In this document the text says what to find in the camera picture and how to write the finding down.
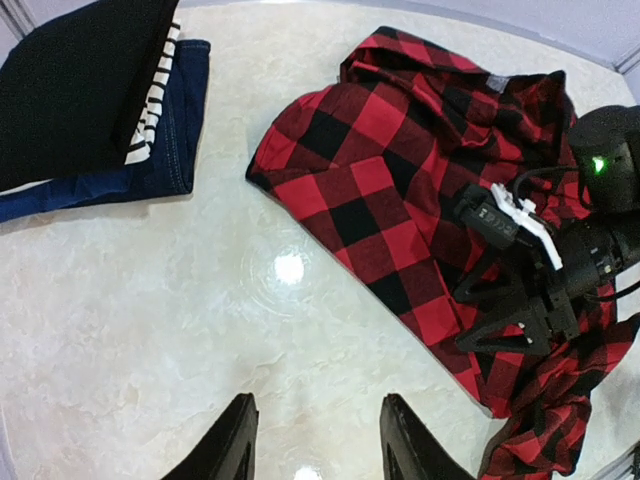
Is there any folded navy blue garment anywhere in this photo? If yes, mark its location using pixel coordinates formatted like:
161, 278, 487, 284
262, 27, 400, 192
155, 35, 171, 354
1, 39, 211, 222

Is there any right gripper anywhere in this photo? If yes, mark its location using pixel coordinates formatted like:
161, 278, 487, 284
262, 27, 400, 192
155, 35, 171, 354
453, 219, 639, 356

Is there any red black plaid shirt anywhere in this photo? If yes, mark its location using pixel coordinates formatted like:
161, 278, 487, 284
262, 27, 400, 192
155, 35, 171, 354
246, 26, 639, 479

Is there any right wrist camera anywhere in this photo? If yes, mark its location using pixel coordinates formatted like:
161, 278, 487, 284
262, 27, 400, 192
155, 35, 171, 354
454, 183, 563, 271

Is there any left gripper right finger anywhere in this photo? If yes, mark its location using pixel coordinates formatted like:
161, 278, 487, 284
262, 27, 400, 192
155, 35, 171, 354
379, 393, 473, 480

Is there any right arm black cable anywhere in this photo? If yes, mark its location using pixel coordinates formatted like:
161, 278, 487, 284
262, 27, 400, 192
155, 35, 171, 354
512, 165, 581, 201

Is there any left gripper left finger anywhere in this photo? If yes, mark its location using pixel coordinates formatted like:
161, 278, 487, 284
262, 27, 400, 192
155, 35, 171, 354
162, 393, 259, 480

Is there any folded black garment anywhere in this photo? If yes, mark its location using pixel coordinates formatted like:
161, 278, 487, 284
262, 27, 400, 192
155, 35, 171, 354
1, 1, 177, 190

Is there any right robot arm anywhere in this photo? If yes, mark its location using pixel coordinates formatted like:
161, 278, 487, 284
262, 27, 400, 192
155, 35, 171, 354
453, 105, 639, 355

